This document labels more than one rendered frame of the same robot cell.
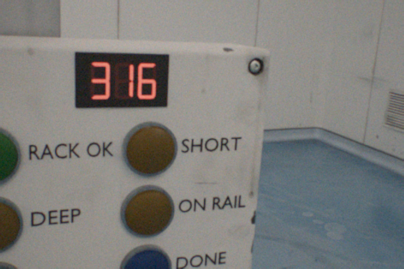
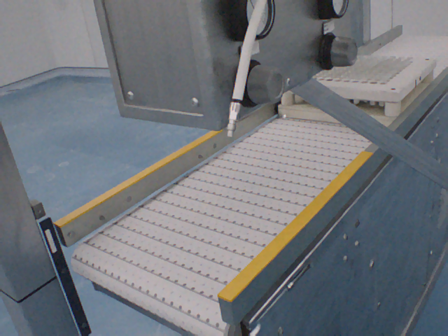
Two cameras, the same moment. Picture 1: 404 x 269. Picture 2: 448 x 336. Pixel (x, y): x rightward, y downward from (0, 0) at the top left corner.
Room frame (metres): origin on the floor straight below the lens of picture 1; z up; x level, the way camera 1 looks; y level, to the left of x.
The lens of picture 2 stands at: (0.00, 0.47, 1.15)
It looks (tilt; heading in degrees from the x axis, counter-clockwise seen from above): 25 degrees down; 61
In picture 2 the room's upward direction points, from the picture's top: 8 degrees counter-clockwise
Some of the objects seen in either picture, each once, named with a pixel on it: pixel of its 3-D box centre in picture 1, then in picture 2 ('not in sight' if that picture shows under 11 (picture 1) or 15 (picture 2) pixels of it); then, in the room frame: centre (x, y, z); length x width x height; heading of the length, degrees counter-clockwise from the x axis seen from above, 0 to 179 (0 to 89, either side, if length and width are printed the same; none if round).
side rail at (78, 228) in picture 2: not in sight; (306, 86); (0.66, 1.24, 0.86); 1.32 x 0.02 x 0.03; 21
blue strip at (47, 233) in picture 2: not in sight; (67, 282); (0.03, 1.01, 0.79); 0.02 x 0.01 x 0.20; 21
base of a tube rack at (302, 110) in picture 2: not in sight; (358, 97); (0.68, 1.11, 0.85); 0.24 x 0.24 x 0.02; 21
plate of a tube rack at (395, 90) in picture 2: not in sight; (358, 74); (0.68, 1.11, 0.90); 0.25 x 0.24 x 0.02; 111
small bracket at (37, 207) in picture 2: not in sight; (36, 209); (0.02, 1.03, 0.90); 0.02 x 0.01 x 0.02; 111
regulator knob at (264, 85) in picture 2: not in sight; (262, 76); (0.17, 0.72, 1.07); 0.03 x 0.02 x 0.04; 21
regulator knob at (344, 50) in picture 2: not in sight; (339, 46); (0.29, 0.76, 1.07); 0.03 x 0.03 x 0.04; 21
